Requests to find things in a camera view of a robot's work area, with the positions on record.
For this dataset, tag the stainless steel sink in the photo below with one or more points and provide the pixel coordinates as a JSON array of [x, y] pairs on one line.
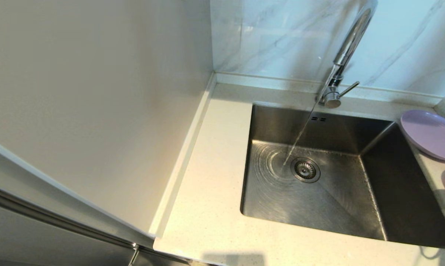
[[281, 199]]

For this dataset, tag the chrome gooseneck faucet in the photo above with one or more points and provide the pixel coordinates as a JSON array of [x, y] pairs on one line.
[[333, 92]]

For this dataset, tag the white tall cabinet panel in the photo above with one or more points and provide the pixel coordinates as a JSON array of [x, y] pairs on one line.
[[97, 111]]

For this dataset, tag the purple plastic plate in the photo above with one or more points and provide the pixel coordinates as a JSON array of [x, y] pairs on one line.
[[429, 135]]

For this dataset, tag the stainless steel appliance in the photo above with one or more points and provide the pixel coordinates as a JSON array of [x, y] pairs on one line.
[[23, 240]]

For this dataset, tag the round metal drain strainer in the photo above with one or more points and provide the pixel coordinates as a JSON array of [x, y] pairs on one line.
[[305, 170]]

